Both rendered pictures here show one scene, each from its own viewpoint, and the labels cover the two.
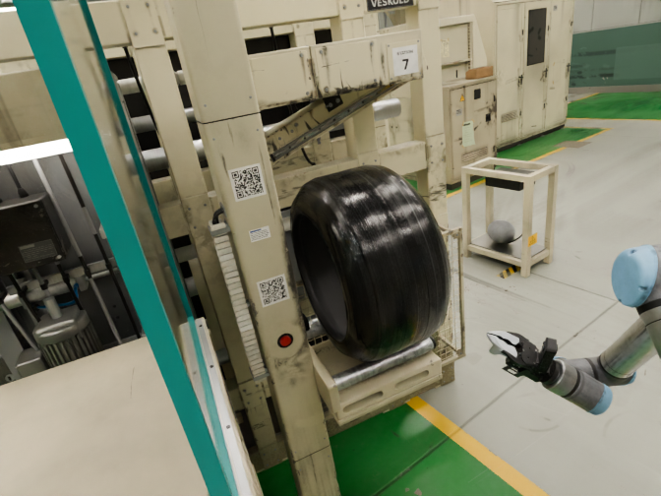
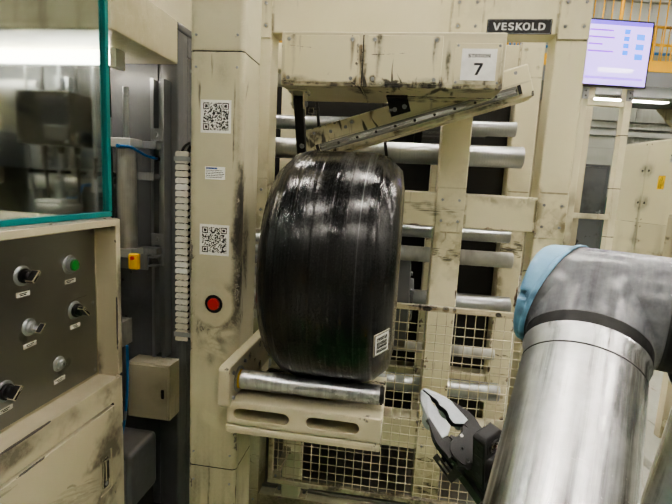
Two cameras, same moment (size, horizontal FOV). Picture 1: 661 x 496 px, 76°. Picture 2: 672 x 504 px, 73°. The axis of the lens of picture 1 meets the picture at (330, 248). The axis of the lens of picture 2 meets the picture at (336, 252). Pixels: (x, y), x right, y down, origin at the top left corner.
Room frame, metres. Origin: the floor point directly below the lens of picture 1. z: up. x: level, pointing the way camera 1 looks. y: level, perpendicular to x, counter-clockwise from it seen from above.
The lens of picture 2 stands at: (0.14, -0.61, 1.37)
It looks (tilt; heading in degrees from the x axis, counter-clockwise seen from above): 8 degrees down; 28
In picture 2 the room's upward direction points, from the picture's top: 3 degrees clockwise
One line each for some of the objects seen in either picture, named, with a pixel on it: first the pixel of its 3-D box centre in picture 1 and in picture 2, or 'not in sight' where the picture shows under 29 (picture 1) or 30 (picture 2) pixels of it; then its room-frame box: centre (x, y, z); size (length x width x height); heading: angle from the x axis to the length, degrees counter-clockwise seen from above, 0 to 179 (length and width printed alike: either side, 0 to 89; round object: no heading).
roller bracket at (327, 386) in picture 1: (310, 359); (253, 356); (1.07, 0.12, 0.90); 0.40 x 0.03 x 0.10; 20
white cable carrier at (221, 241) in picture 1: (241, 305); (187, 247); (0.97, 0.26, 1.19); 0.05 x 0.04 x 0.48; 20
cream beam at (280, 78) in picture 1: (322, 71); (391, 71); (1.45, -0.07, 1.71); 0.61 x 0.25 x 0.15; 110
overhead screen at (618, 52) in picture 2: not in sight; (614, 54); (4.88, -0.71, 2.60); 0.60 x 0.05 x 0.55; 120
